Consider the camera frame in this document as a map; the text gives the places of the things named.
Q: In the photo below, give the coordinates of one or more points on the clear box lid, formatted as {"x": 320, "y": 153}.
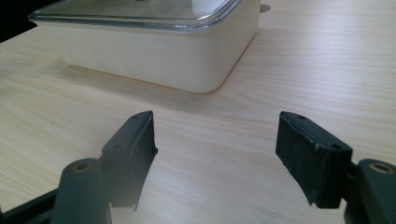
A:
{"x": 137, "y": 14}

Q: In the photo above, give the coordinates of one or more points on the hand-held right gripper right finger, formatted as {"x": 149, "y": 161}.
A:
{"x": 314, "y": 161}

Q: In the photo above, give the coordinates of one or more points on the white square box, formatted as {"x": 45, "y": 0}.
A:
{"x": 146, "y": 56}

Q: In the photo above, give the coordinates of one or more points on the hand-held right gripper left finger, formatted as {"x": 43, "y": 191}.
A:
{"x": 130, "y": 155}

